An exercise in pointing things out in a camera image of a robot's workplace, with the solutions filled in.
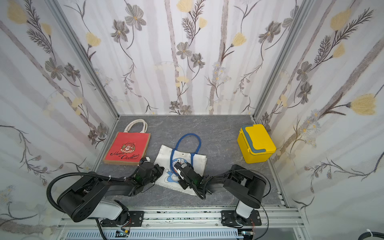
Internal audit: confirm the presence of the red Christmas jute bag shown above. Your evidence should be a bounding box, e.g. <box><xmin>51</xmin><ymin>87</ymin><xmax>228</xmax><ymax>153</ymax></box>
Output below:
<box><xmin>104</xmin><ymin>119</ymin><xmax>151</xmax><ymax>166</ymax></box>

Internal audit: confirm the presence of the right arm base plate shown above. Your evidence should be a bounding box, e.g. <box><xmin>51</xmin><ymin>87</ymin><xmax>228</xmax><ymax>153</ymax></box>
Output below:
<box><xmin>221</xmin><ymin>210</ymin><xmax>262</xmax><ymax>228</ymax></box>

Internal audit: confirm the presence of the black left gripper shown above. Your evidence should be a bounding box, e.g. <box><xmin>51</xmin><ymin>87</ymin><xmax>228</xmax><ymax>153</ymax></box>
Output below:
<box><xmin>143</xmin><ymin>164</ymin><xmax>166</xmax><ymax>188</ymax></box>

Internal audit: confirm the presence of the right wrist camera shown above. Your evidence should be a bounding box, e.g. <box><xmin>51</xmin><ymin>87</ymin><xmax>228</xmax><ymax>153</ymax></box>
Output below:
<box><xmin>174</xmin><ymin>162</ymin><xmax>188</xmax><ymax>178</ymax></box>

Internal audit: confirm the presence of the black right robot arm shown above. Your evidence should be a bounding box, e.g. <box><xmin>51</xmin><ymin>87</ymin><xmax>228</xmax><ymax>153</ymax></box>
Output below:
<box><xmin>175</xmin><ymin>163</ymin><xmax>271</xmax><ymax>221</ymax></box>

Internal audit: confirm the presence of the yellow cooler box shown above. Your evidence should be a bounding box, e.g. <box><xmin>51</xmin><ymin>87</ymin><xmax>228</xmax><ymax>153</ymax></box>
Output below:
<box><xmin>237</xmin><ymin>124</ymin><xmax>277</xmax><ymax>164</ymax></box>

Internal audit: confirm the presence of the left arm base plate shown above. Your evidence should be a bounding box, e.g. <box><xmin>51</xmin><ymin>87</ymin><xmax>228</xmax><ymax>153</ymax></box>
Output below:
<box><xmin>101</xmin><ymin>211</ymin><xmax>145</xmax><ymax>228</ymax></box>

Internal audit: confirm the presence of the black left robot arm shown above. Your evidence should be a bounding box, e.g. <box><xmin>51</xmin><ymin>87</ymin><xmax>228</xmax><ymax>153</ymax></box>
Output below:
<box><xmin>46</xmin><ymin>160</ymin><xmax>165</xmax><ymax>226</ymax></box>

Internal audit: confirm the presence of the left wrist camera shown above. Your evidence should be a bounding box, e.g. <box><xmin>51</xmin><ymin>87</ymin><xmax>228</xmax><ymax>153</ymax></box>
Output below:
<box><xmin>140</xmin><ymin>157</ymin><xmax>151</xmax><ymax>164</ymax></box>

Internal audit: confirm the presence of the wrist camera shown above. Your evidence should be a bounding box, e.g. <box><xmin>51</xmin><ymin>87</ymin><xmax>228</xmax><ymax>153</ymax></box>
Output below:
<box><xmin>140</xmin><ymin>157</ymin><xmax>151</xmax><ymax>164</ymax></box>
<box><xmin>174</xmin><ymin>162</ymin><xmax>188</xmax><ymax>178</ymax></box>

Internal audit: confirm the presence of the white Doraemon canvas bag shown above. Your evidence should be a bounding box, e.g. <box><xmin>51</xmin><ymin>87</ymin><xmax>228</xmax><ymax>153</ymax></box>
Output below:
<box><xmin>155</xmin><ymin>133</ymin><xmax>207</xmax><ymax>196</ymax></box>

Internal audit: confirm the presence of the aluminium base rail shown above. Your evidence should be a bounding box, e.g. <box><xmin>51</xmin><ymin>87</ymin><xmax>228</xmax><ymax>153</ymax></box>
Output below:
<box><xmin>52</xmin><ymin>206</ymin><xmax>310</xmax><ymax>240</ymax></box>

